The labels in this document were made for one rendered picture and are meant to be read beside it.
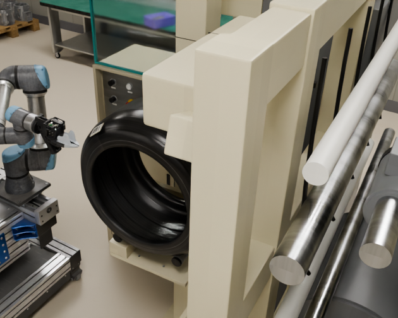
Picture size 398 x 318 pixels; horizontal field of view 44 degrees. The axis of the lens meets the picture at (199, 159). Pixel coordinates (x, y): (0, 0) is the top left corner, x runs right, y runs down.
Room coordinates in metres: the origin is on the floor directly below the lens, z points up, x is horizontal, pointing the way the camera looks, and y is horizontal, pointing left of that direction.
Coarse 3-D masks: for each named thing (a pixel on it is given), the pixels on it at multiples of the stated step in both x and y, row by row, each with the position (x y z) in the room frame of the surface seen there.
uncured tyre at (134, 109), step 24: (120, 120) 1.48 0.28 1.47; (96, 144) 1.48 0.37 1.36; (120, 144) 1.43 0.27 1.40; (144, 144) 1.39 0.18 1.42; (96, 168) 1.63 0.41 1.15; (120, 168) 1.74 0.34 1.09; (144, 168) 1.76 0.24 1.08; (168, 168) 1.34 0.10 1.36; (96, 192) 1.50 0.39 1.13; (120, 192) 1.66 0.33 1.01; (144, 192) 1.71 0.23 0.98; (168, 192) 1.71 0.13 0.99; (120, 216) 1.57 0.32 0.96; (144, 216) 1.61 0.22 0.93; (168, 216) 1.63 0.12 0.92; (144, 240) 1.40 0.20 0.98; (168, 240) 1.37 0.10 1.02
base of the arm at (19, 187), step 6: (30, 174) 2.11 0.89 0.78; (6, 180) 2.04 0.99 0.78; (12, 180) 2.02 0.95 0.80; (18, 180) 2.02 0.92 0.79; (24, 180) 2.04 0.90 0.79; (30, 180) 2.07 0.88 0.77; (6, 186) 2.02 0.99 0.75; (12, 186) 2.01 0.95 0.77; (18, 186) 2.02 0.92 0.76; (24, 186) 2.03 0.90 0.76; (30, 186) 2.05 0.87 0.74; (12, 192) 2.00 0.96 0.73; (18, 192) 2.00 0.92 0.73; (24, 192) 2.02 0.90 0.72
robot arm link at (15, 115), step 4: (8, 108) 1.82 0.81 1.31; (12, 108) 1.82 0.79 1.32; (16, 108) 1.82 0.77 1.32; (20, 108) 1.83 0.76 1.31; (8, 112) 1.80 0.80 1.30; (12, 112) 1.80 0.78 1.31; (16, 112) 1.80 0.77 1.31; (20, 112) 1.80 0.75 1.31; (24, 112) 1.80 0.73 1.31; (28, 112) 1.80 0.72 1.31; (8, 116) 1.80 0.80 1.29; (12, 116) 1.79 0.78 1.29; (16, 116) 1.78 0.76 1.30; (20, 116) 1.78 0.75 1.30; (24, 116) 1.78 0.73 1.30; (8, 120) 1.80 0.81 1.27; (12, 120) 1.79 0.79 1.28; (16, 120) 1.78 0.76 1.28; (20, 120) 1.77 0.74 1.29; (16, 124) 1.78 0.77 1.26; (20, 124) 1.77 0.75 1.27; (16, 128) 1.79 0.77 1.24; (20, 128) 1.79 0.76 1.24; (24, 128) 1.77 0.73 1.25
